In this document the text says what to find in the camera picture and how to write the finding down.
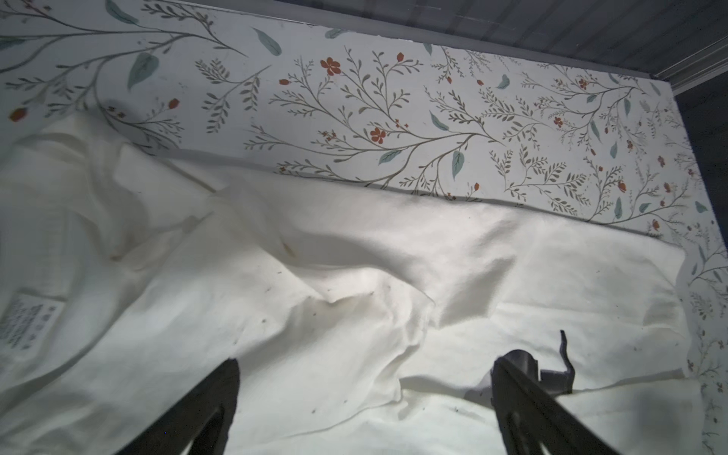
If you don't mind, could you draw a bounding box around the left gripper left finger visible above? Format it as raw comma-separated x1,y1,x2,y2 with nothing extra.
119,358,240,455

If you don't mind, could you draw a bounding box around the white printed t shirt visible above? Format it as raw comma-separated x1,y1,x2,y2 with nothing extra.
1,115,703,454

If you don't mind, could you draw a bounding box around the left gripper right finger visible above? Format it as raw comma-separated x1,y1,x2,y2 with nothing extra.
492,356,615,455

